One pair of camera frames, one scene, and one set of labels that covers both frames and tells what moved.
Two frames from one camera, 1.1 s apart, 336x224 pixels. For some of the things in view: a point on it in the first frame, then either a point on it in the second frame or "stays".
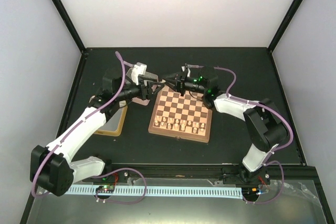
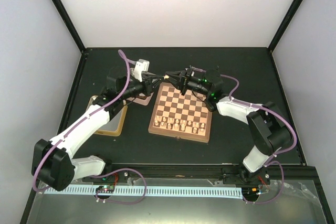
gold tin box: (113, 126) stays
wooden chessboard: (186, 117) stays
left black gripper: (148, 93) → (148, 85)
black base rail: (294, 173) stays
